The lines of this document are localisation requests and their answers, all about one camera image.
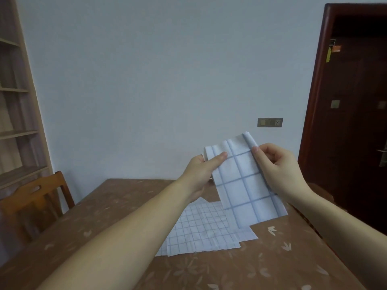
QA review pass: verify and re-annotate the person's right hand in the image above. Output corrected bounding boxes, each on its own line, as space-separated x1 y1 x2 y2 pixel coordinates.
251 143 310 206

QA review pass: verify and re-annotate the person's left hand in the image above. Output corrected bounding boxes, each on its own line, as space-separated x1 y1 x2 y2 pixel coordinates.
178 151 228 203

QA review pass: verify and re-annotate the white cloth with wide blue checks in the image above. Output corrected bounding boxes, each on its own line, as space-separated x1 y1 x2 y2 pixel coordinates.
203 132 289 230

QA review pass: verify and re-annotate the person's left forearm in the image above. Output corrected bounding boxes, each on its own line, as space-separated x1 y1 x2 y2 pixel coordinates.
36 178 197 290

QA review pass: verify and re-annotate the person's right forearm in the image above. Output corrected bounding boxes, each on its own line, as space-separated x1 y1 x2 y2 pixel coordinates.
286 185 387 290

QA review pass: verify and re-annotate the white cloth with fine blue grid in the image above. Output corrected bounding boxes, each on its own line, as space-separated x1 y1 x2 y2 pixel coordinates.
154 197 259 257

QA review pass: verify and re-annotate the brown floral tablecloth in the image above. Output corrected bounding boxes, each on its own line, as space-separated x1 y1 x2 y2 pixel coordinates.
0 178 368 290

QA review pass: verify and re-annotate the dark brown wooden door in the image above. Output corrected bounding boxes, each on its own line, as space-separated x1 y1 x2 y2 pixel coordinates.
298 3 387 236

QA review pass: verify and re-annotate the wooden chair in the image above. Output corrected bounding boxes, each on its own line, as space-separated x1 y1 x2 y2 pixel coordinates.
0 171 75 245

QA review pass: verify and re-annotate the light wooden bookshelf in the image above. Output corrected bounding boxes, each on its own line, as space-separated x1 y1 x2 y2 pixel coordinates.
0 0 54 191

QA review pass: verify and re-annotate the wall switch and socket plate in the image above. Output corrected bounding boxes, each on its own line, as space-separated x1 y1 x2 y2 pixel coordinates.
257 117 284 128

